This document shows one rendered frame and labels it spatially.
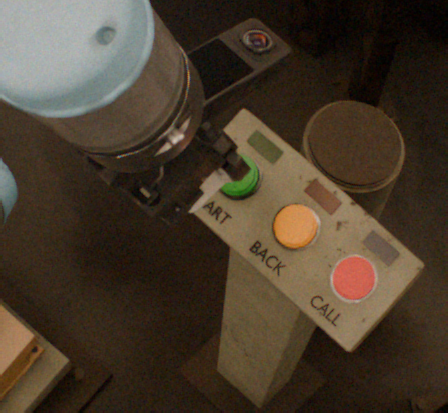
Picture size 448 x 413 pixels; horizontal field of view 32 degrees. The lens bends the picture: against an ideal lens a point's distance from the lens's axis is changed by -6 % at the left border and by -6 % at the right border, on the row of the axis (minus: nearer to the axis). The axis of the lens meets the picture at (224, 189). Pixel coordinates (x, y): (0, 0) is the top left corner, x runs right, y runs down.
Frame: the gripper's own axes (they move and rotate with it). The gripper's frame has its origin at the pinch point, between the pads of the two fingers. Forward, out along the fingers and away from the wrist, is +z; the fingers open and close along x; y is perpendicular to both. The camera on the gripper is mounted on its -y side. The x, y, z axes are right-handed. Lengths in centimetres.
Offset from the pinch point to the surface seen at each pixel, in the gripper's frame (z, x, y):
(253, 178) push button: 5.6, 1.4, -0.8
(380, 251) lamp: 6.5, 15.1, -3.6
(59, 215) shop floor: 62, -37, 24
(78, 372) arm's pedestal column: 53, -12, 39
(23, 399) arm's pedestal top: 41, -12, 46
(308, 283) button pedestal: 6.6, 11.8, 3.1
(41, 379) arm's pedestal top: 43, -13, 41
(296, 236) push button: 5.5, 8.2, 0.6
